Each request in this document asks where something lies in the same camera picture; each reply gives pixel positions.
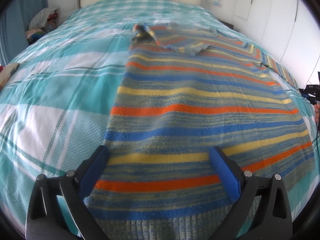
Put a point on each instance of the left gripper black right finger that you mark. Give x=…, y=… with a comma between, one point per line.
x=272, y=219

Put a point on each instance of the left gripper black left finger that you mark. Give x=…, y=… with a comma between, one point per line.
x=44, y=217

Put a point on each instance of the striped knit sweater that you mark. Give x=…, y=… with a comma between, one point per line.
x=184, y=91

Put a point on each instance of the pile of clothes on nightstand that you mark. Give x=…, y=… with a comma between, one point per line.
x=42, y=23

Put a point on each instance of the person's right hand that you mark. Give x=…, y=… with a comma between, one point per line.
x=317, y=112

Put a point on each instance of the white wardrobe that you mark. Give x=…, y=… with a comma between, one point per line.
x=287, y=30

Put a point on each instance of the dark nightstand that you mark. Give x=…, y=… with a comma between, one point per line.
x=230, y=26

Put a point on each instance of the teal white plaid bedspread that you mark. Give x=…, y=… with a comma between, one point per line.
x=56, y=106

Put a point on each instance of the blue curtain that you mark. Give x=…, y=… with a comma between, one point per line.
x=14, y=23

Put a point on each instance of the white wall socket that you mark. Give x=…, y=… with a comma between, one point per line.
x=217, y=3

